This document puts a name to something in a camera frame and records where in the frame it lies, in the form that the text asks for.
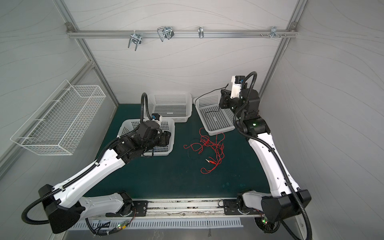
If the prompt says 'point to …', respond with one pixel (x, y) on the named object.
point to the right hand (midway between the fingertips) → (225, 86)
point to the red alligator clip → (210, 161)
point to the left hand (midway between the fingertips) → (169, 131)
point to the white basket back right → (215, 119)
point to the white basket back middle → (177, 106)
